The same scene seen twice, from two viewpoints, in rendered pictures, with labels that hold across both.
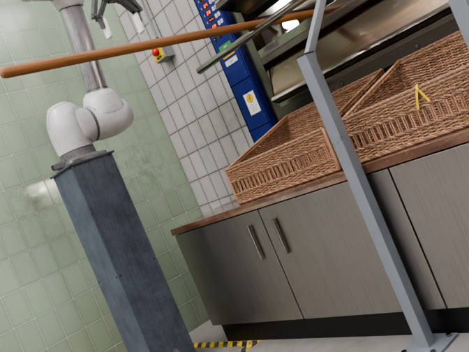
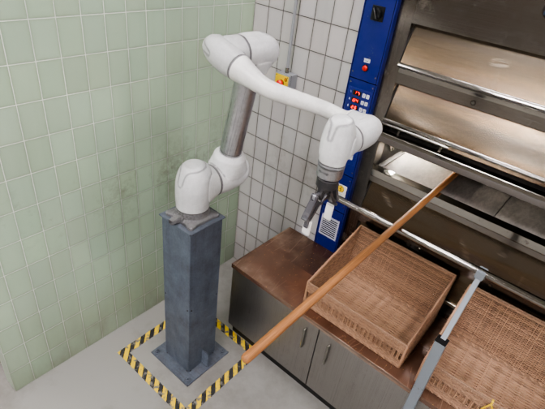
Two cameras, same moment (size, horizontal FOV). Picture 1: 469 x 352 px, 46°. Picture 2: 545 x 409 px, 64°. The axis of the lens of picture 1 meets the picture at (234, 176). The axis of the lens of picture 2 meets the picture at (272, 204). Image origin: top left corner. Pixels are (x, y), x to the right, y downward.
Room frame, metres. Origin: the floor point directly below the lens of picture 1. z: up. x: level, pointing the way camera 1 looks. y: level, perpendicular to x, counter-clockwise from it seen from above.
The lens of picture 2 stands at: (0.70, 0.61, 2.21)
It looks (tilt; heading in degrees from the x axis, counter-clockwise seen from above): 33 degrees down; 347
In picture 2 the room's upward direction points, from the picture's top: 8 degrees clockwise
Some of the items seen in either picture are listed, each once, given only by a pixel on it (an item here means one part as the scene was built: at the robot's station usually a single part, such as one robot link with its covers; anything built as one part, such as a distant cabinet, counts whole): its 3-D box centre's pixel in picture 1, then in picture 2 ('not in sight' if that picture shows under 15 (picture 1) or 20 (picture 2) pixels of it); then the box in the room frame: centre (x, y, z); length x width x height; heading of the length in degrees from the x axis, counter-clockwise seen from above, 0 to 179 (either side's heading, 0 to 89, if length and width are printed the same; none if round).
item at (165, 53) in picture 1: (162, 51); (285, 82); (3.00, 0.10, 1.46); 0.10 x 0.07 x 0.10; 40
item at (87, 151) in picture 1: (75, 158); (189, 211); (2.39, 0.60, 1.03); 0.22 x 0.18 x 0.06; 131
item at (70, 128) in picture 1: (68, 127); (195, 183); (2.41, 0.58, 1.17); 0.18 x 0.16 x 0.22; 129
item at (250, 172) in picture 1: (308, 137); (378, 289); (2.16, -0.33, 0.72); 0.56 x 0.49 x 0.28; 41
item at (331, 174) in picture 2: not in sight; (330, 169); (1.92, 0.15, 1.53); 0.09 x 0.09 x 0.06
